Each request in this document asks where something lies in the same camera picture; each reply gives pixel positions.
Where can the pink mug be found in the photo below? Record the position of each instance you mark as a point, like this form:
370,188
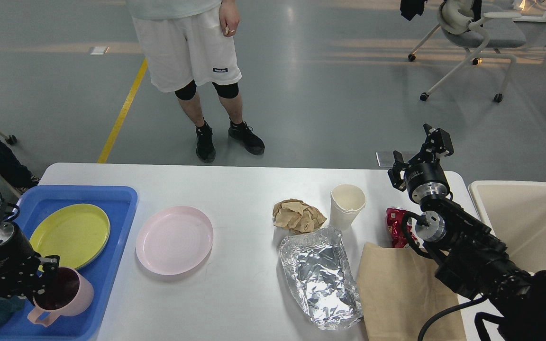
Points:
69,294

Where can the grey office chair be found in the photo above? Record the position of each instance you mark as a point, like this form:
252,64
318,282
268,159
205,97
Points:
482,30

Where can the white waste bin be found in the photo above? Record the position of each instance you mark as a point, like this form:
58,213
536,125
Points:
516,212

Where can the white paper cup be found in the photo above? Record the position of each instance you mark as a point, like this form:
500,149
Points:
347,201

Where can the crumpled aluminium foil tray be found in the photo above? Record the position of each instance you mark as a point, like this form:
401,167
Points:
320,280

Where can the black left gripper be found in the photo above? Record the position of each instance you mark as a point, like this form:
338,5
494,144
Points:
22,271

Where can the crumpled brown paper ball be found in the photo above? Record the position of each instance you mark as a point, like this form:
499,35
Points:
297,216

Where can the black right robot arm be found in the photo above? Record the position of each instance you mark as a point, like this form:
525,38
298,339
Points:
470,260

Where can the brown paper bag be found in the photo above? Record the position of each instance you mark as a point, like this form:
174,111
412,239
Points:
399,292

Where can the crushed red can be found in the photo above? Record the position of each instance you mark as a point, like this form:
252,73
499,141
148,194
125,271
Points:
394,218

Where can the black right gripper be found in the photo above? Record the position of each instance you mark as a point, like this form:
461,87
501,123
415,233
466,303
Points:
424,179

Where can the blue plastic tray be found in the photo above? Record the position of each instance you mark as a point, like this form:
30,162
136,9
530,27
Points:
119,203

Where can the yellow plate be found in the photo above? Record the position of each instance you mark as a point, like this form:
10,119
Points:
77,233

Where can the seated person at left edge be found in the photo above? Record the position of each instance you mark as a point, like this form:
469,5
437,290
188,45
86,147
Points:
15,173

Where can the standing person in white shorts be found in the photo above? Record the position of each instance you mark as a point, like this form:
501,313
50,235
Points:
188,43

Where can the pink plate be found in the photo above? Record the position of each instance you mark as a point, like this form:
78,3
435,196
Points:
174,240

